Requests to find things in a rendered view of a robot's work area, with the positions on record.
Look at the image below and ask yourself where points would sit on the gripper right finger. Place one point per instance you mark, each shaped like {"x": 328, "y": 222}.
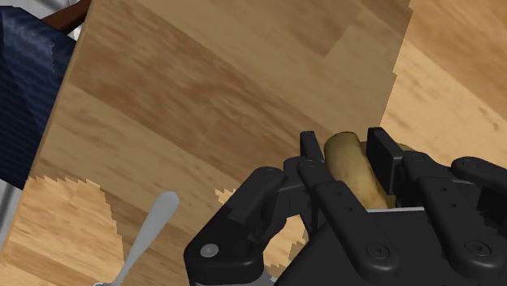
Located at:
{"x": 439, "y": 190}

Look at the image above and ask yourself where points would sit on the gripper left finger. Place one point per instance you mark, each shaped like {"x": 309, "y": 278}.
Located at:
{"x": 317, "y": 186}

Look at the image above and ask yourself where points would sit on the brown potato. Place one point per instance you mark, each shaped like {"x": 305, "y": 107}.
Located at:
{"x": 350, "y": 170}

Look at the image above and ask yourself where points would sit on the grey metal spoon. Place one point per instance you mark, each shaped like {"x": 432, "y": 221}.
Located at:
{"x": 148, "y": 233}

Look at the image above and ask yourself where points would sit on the dark blue chair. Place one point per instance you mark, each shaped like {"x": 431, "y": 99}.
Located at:
{"x": 27, "y": 91}

